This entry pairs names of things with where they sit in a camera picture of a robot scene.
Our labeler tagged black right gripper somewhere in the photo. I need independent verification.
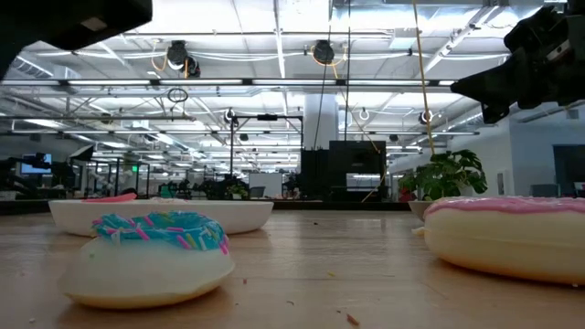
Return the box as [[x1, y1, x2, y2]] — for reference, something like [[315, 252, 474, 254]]
[[450, 0, 585, 125]]

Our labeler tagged large light pink icing donut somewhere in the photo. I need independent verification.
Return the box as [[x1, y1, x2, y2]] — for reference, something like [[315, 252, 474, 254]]
[[422, 196, 585, 287]]

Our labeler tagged coral pink icing donut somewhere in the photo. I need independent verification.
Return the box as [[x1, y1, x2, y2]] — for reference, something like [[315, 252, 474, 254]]
[[81, 192, 138, 204]]

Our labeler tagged blue sprinkled icing donut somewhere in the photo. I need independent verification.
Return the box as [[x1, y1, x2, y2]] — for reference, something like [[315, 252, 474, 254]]
[[57, 210, 236, 311]]

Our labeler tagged green potted plant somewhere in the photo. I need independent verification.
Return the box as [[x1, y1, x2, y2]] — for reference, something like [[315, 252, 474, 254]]
[[397, 149, 489, 203]]

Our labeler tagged beige shallow bowl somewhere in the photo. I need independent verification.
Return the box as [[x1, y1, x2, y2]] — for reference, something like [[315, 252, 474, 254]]
[[408, 200, 435, 223]]

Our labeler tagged blue computer monitor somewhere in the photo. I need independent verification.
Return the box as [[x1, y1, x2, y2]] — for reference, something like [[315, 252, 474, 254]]
[[19, 153, 53, 176]]

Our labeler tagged black cabinet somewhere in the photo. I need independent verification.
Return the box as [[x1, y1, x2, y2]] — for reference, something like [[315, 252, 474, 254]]
[[300, 140, 388, 203]]

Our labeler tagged white building column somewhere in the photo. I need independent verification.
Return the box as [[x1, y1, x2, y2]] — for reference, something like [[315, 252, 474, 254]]
[[303, 93, 340, 151]]

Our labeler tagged white board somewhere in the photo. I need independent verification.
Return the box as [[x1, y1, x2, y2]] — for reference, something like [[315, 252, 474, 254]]
[[248, 172, 283, 200]]

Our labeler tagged small green plant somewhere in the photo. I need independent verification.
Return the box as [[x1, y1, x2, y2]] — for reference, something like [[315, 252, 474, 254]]
[[225, 182, 250, 201]]

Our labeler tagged white shallow bowl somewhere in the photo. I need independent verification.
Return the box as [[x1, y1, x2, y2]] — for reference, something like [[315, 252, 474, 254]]
[[48, 198, 274, 238]]

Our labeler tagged yellow hanging rope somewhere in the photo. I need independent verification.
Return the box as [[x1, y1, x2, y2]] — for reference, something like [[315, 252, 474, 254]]
[[410, 0, 437, 156]]

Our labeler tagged black ceiling cable reel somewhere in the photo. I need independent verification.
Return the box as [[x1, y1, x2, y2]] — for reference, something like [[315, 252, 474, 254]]
[[311, 39, 336, 67], [165, 39, 202, 79]]

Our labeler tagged coiled black cable loop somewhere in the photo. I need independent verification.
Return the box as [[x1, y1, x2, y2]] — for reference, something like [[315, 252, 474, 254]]
[[166, 87, 190, 104]]

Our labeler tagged black hanging cable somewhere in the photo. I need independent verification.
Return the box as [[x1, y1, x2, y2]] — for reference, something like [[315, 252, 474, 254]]
[[344, 0, 353, 143]]

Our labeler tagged black metal frame stand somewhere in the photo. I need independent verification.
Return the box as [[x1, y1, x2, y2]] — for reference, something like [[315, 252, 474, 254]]
[[229, 114, 304, 177]]

